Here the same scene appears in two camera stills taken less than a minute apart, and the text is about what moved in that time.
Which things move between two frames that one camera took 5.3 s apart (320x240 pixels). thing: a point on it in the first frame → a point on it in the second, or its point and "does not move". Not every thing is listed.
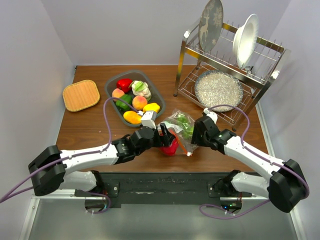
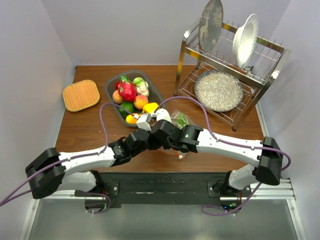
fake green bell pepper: (127, 98) → (129, 106)
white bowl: (244, 40) does not move
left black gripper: (164, 140) does not move
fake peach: (139, 102) does not move
